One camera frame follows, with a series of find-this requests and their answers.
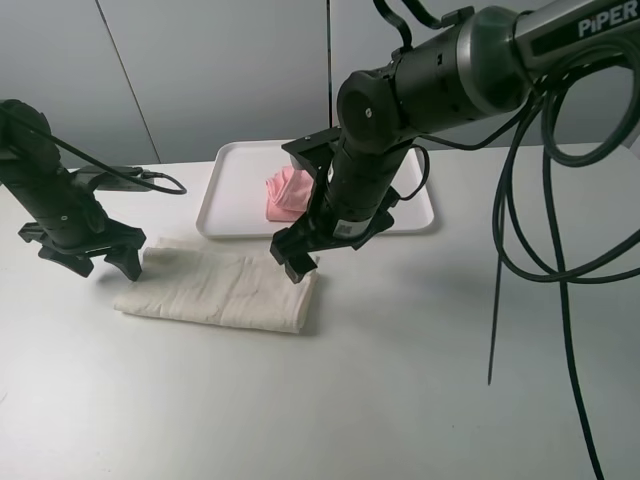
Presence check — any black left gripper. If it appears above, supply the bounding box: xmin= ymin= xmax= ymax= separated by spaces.
xmin=17 ymin=172 xmax=146 ymax=281

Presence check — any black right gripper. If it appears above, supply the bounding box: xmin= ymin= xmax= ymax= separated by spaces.
xmin=270 ymin=127 xmax=400 ymax=284

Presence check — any cream white towel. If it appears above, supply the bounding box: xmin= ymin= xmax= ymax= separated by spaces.
xmin=114 ymin=238 xmax=318 ymax=334

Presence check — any pink towel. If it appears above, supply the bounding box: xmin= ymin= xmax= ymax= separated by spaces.
xmin=265 ymin=166 xmax=314 ymax=222

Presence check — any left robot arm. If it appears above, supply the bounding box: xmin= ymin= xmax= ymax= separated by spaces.
xmin=1 ymin=100 xmax=146 ymax=281

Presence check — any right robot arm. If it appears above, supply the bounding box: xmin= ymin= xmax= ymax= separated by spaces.
xmin=270 ymin=1 xmax=639 ymax=283

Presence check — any white plastic tray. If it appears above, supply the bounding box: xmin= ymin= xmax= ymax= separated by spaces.
xmin=196 ymin=140 xmax=435 ymax=240

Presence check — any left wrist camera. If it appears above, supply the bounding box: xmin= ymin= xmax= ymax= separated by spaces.
xmin=72 ymin=165 xmax=149 ymax=192

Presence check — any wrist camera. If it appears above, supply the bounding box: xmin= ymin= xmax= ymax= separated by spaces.
xmin=289 ymin=152 xmax=316 ymax=178
xmin=72 ymin=165 xmax=149 ymax=192

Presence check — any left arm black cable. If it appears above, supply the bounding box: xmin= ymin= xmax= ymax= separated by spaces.
xmin=0 ymin=107 xmax=189 ymax=196

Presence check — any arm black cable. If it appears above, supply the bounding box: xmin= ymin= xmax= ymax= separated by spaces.
xmin=0 ymin=107 xmax=189 ymax=196
xmin=372 ymin=0 xmax=640 ymax=480

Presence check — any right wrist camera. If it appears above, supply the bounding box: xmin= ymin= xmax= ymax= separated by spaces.
xmin=289 ymin=152 xmax=316 ymax=178

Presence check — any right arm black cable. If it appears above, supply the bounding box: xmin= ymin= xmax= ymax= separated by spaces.
xmin=372 ymin=0 xmax=640 ymax=480

